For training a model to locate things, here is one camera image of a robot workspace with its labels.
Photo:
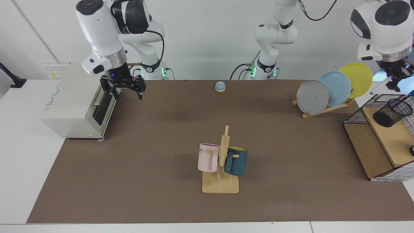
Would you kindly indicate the black mesh pen holder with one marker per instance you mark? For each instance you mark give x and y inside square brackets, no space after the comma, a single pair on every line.
[386,117]

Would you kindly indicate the yellow plate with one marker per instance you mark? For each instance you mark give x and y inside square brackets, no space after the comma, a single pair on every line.
[357,77]

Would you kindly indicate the dark teal cup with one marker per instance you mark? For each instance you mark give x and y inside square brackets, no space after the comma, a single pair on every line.
[238,163]

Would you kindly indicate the light blue plate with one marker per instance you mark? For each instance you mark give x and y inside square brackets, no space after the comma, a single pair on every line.
[338,85]

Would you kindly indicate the wooden plate rack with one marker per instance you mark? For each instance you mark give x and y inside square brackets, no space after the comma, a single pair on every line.
[323,111]

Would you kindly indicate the small black round object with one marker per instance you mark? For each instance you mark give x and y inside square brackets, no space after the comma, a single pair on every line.
[412,150]

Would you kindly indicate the grey plate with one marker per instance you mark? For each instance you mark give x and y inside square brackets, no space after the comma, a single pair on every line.
[312,97]

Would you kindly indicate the black clamp stand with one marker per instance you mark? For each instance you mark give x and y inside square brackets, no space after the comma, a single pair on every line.
[17,82]
[393,86]

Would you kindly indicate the pale toaster oven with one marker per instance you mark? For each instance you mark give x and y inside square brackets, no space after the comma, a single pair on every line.
[74,106]

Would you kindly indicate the small blue round bell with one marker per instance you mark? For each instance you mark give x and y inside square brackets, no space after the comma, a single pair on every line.
[220,86]

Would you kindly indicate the brown table cloth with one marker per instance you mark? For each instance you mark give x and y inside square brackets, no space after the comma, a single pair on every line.
[145,181]

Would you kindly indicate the pink cup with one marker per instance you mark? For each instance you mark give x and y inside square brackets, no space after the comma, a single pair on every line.
[207,160]

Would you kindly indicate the wooden cup stand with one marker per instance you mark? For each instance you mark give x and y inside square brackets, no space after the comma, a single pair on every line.
[221,186]

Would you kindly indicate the white power strip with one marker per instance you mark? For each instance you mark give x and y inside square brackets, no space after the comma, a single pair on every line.
[55,69]

